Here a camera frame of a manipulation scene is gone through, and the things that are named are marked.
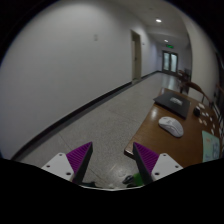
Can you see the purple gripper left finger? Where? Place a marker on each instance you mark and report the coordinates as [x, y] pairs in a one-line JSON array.
[[71, 166]]

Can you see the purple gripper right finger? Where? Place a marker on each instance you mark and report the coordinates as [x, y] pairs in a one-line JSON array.
[[153, 166]]

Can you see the white computer mouse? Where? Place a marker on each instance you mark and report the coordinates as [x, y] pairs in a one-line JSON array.
[[172, 126]]

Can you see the black mouse pad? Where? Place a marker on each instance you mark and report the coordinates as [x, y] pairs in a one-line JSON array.
[[174, 103]]

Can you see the light green paper sheet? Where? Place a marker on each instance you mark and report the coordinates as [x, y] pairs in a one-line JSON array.
[[211, 147]]

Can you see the small black round object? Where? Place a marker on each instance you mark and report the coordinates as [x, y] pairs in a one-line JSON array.
[[196, 112]]

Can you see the wooden chair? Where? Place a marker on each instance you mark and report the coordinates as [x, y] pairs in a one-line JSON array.
[[185, 82]]

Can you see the beige side door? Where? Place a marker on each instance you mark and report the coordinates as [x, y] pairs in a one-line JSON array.
[[136, 56]]

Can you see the glass double door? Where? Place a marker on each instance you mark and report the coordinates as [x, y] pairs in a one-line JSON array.
[[169, 62]]

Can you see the green exit sign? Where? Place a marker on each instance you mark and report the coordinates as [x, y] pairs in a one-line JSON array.
[[170, 46]]

